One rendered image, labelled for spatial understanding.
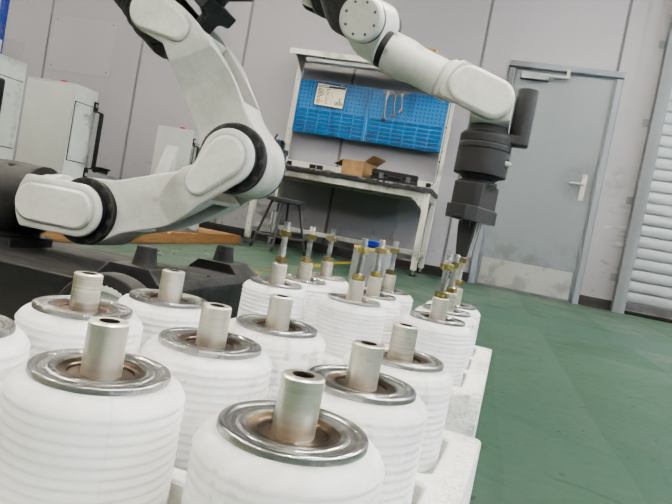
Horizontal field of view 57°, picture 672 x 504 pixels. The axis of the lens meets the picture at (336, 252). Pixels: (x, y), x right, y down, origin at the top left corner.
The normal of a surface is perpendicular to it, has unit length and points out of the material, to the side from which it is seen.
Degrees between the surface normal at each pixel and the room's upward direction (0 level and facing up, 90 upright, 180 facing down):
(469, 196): 90
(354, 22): 105
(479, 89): 90
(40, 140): 90
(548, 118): 90
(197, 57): 112
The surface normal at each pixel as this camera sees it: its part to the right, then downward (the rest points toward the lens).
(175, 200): -0.55, 0.26
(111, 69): -0.24, 0.00
